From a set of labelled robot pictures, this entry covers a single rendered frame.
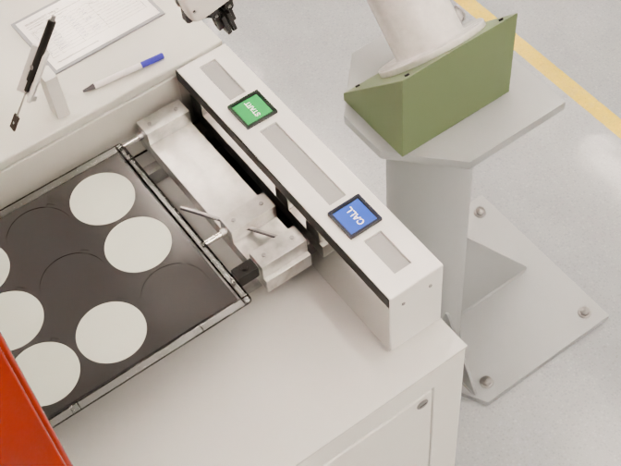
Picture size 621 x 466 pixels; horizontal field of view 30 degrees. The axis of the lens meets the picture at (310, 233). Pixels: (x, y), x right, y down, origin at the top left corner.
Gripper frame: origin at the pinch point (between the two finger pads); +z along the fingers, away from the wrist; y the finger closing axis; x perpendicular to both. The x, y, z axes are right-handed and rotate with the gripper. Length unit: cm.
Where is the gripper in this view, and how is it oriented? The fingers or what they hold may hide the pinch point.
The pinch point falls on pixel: (224, 18)
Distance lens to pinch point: 171.2
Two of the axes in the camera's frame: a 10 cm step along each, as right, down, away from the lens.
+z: 2.3, 4.7, 8.5
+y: 7.8, -6.1, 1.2
